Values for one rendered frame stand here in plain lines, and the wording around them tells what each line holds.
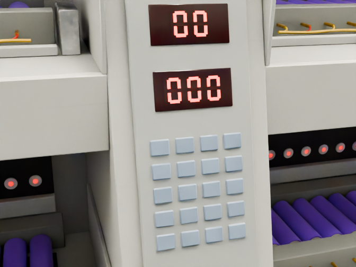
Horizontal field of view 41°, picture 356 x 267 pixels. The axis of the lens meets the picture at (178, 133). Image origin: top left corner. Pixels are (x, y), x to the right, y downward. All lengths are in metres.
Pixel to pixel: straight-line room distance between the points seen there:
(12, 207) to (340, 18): 0.32
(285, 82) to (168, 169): 0.09
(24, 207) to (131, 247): 0.19
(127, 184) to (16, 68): 0.09
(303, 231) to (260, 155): 0.16
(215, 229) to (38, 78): 0.13
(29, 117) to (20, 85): 0.02
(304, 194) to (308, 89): 0.20
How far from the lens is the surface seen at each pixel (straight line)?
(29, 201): 0.44
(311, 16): 0.39
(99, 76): 0.26
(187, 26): 0.27
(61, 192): 0.47
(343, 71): 0.32
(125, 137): 0.26
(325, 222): 0.45
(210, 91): 0.27
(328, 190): 0.51
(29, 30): 0.33
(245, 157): 0.28
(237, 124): 0.28
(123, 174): 0.26
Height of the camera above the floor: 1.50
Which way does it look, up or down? 6 degrees down
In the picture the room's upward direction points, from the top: 3 degrees counter-clockwise
